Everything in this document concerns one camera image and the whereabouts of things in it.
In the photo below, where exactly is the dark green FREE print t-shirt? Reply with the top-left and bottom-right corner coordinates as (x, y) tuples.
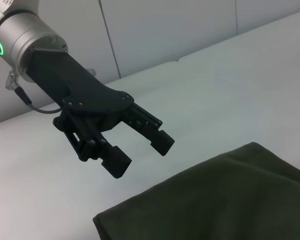
(92, 141), (300, 240)

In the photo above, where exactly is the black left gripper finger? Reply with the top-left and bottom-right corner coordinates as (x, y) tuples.
(121, 103), (176, 157)
(51, 108), (133, 180)

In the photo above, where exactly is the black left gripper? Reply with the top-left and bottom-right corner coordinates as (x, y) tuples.
(25, 49), (136, 132)

